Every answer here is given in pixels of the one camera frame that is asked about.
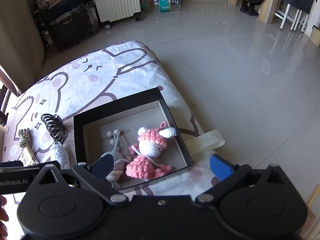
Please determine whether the braided rope knot ornament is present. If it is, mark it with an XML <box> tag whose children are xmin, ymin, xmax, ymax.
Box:
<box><xmin>18</xmin><ymin>128</ymin><xmax>31</xmax><ymax>149</ymax></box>

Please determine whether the brown hair claw clip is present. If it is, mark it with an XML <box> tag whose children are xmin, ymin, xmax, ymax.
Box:
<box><xmin>41</xmin><ymin>114</ymin><xmax>66</xmax><ymax>144</ymax></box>

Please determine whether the grey crochet snail toy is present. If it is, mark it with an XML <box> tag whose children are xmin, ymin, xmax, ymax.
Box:
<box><xmin>100</xmin><ymin>129</ymin><xmax>125</xmax><ymax>185</ymax></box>

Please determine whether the white crochet pouch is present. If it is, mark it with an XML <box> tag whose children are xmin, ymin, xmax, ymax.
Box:
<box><xmin>50</xmin><ymin>142</ymin><xmax>70</xmax><ymax>170</ymax></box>

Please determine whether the cream fabric strap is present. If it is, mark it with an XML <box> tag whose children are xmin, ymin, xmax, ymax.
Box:
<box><xmin>184</xmin><ymin>129</ymin><xmax>226</xmax><ymax>155</ymax></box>

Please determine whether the cartoon bear bed sheet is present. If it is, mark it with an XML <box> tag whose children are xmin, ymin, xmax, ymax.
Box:
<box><xmin>1</xmin><ymin>40</ymin><xmax>221</xmax><ymax>198</ymax></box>

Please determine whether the person's left hand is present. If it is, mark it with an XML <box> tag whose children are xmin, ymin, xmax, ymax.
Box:
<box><xmin>0</xmin><ymin>196</ymin><xmax>9</xmax><ymax>240</ymax></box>

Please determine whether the white folding chair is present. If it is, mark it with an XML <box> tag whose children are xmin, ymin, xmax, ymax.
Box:
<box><xmin>274</xmin><ymin>0</ymin><xmax>309</xmax><ymax>33</ymax></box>

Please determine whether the black boots pair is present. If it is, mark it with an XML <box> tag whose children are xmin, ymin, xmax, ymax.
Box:
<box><xmin>240</xmin><ymin>0</ymin><xmax>264</xmax><ymax>16</ymax></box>

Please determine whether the pink crochet doll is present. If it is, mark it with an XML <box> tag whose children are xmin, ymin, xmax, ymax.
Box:
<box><xmin>125</xmin><ymin>122</ymin><xmax>177</xmax><ymax>181</ymax></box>

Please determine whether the yellow small carton box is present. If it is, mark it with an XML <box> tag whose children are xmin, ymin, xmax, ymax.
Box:
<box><xmin>18</xmin><ymin>147</ymin><xmax>39</xmax><ymax>166</ymax></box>

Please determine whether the beige curtain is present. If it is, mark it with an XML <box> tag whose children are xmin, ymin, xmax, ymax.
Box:
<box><xmin>1</xmin><ymin>0</ymin><xmax>44</xmax><ymax>96</ymax></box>

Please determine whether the black open gift box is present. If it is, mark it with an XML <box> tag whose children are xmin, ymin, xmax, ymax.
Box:
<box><xmin>73</xmin><ymin>88</ymin><xmax>193</xmax><ymax>193</ymax></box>

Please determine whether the pack of water bottles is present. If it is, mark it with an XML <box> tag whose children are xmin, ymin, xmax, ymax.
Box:
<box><xmin>148</xmin><ymin>0</ymin><xmax>182</xmax><ymax>12</ymax></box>

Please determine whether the black luggage bag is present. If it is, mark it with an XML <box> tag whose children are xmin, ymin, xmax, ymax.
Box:
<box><xmin>34</xmin><ymin>0</ymin><xmax>99</xmax><ymax>51</ymax></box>

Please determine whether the wooden table leg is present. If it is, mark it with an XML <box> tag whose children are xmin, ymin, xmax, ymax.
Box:
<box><xmin>258</xmin><ymin>0</ymin><xmax>279</xmax><ymax>24</ymax></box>

